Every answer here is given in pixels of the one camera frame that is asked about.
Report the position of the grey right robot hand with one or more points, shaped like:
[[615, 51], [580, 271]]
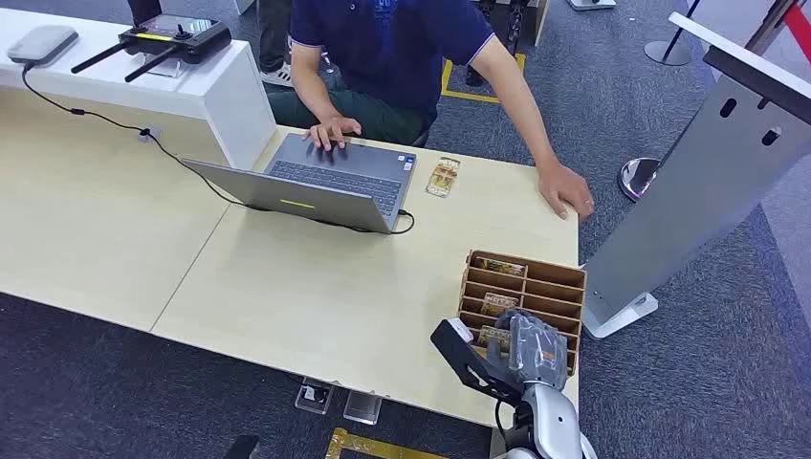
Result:
[[538, 355]]

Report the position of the person's right hand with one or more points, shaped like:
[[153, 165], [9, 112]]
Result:
[[332, 131]]

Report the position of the person's left hand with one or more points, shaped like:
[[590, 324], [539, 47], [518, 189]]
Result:
[[564, 189]]

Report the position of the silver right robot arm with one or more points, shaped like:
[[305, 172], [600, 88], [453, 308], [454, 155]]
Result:
[[554, 421]]

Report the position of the person's right forearm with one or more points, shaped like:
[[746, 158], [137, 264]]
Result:
[[313, 89]]

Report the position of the person's left forearm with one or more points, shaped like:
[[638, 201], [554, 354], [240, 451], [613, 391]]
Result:
[[529, 123]]

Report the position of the patterned card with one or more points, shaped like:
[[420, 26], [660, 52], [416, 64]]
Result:
[[492, 337], [443, 177], [498, 304], [500, 266]]

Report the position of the brown wooden card holder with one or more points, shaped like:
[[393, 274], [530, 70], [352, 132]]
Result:
[[551, 288]]

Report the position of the person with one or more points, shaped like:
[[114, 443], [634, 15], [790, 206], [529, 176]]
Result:
[[393, 57]]

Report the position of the standing person's leg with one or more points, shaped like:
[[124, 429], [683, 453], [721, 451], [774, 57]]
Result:
[[274, 44]]

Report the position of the grey laptop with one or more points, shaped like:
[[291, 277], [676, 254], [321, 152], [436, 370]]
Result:
[[329, 184]]

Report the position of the chrome stanchion base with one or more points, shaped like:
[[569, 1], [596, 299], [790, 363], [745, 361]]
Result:
[[637, 179]]

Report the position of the white raised counter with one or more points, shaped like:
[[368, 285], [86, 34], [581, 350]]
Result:
[[222, 95]]

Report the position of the grey kiosk stand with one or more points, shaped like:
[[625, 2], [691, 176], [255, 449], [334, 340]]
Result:
[[697, 190]]

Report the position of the yellow floor tape square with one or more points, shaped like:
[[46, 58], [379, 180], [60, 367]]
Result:
[[466, 95]]

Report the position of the grey stanchion with pole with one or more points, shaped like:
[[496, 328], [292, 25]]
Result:
[[667, 52]]

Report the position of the black equipment stand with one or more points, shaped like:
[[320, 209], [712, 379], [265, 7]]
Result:
[[507, 25]]

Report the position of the clear acrylic stand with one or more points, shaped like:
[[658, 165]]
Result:
[[163, 68]]

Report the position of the black remote controller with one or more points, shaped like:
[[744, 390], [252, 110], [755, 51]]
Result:
[[174, 39]]

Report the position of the clear acrylic holder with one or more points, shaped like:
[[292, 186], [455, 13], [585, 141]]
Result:
[[313, 396], [362, 407]]

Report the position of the white round base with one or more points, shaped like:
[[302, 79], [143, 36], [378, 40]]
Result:
[[590, 4]]

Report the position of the yellow floor tape strip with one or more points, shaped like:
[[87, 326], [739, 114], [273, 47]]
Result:
[[374, 446]]

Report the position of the black tablet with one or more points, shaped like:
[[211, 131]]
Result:
[[144, 11]]

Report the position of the red barrier belt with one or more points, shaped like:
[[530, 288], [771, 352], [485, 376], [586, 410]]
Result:
[[797, 22]]

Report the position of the grey power adapter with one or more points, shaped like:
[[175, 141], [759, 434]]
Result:
[[42, 43]]

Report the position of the black flat object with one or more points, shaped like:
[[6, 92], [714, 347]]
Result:
[[241, 447]]

